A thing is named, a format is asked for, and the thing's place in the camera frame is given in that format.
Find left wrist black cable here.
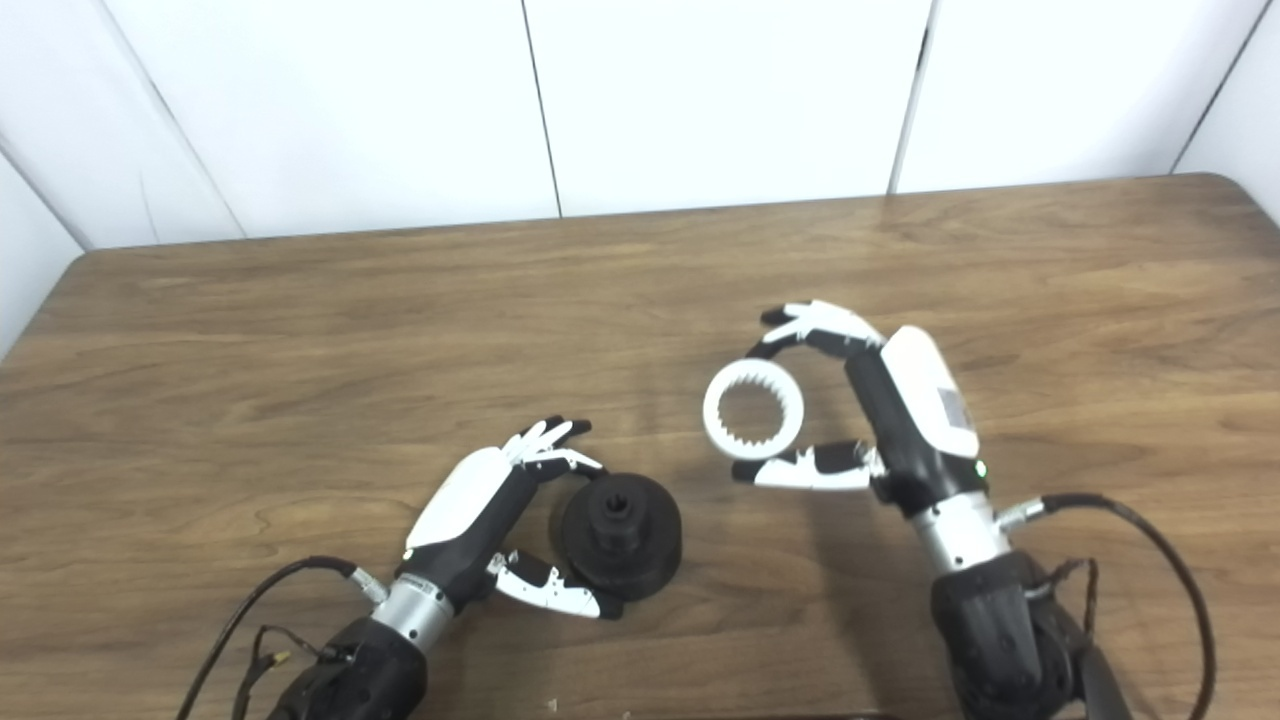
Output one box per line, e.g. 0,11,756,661
175,557,391,720

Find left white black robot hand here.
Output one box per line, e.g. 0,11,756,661
400,417,623,621

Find round black stepped part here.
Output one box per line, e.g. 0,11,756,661
550,473,684,603

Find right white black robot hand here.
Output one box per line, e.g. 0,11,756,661
732,300,991,516

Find arm thin wires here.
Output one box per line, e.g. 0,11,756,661
232,625,351,720
1025,558,1101,641

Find left arm thin wires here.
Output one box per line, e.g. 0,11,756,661
232,625,351,720

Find right arm thin wires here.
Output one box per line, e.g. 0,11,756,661
1025,558,1101,641

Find white toothed ring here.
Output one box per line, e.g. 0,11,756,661
702,358,806,461

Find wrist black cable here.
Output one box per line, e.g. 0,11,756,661
995,492,1218,720
175,557,391,720

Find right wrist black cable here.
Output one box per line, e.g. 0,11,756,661
995,492,1218,720

